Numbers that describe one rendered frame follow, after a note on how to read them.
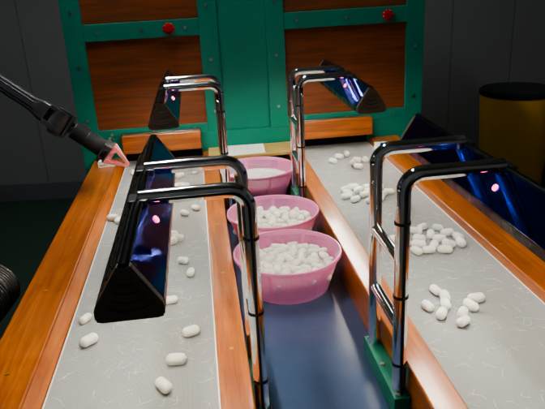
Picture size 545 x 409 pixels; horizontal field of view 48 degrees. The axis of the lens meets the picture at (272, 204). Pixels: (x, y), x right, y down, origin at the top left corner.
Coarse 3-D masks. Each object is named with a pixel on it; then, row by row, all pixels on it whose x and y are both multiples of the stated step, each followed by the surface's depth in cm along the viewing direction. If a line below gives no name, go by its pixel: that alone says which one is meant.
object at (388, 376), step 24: (384, 144) 107; (408, 144) 107; (432, 144) 107; (456, 144) 108; (432, 168) 93; (456, 168) 93; (480, 168) 94; (504, 168) 94; (408, 192) 93; (408, 216) 95; (384, 240) 105; (408, 240) 96; (408, 264) 98; (408, 288) 100; (384, 312) 108; (384, 360) 115; (384, 384) 111; (408, 408) 106
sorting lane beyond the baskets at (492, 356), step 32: (320, 160) 232; (384, 160) 228; (416, 192) 193; (352, 224) 172; (384, 224) 171; (416, 224) 169; (448, 224) 168; (384, 256) 151; (416, 256) 150; (448, 256) 150; (480, 256) 149; (416, 288) 136; (448, 288) 135; (480, 288) 134; (512, 288) 133; (416, 320) 123; (448, 320) 123; (480, 320) 122; (512, 320) 122; (544, 320) 121; (448, 352) 113; (480, 352) 112; (512, 352) 112; (544, 352) 111; (480, 384) 104; (512, 384) 103; (544, 384) 103
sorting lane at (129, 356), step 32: (192, 224) 178; (96, 256) 160; (192, 256) 157; (96, 288) 144; (192, 288) 141; (160, 320) 129; (192, 320) 128; (64, 352) 119; (96, 352) 118; (128, 352) 118; (160, 352) 117; (192, 352) 117; (64, 384) 110; (96, 384) 109; (128, 384) 109; (192, 384) 108
